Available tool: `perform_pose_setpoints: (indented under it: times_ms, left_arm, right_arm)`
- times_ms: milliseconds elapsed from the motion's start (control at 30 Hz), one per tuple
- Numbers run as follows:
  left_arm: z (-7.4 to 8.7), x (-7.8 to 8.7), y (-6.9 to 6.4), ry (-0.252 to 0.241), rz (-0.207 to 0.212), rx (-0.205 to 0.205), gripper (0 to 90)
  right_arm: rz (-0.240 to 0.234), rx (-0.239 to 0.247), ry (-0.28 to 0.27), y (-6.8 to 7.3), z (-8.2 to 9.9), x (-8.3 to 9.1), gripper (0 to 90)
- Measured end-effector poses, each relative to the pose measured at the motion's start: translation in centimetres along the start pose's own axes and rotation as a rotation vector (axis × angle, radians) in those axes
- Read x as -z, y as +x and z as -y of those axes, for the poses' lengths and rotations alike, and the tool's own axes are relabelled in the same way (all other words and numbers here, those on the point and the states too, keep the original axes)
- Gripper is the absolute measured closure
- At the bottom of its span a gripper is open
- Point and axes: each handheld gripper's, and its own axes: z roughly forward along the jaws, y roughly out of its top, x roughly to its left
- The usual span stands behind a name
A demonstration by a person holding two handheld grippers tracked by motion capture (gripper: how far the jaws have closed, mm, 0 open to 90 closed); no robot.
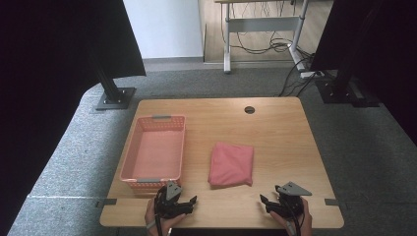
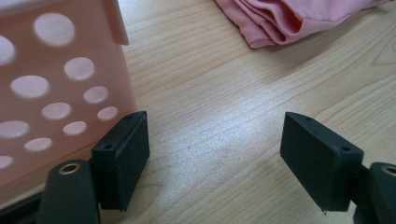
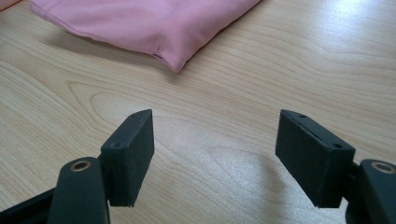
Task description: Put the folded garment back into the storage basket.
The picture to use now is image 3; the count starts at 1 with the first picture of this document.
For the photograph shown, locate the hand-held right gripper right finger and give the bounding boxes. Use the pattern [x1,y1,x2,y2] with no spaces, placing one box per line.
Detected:
[275,108,356,208]

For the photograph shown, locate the pink cloth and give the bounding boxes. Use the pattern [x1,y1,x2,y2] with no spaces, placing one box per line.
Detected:
[30,0,262,74]

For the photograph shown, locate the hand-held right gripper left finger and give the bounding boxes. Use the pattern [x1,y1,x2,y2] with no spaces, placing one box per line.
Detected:
[100,108,156,208]

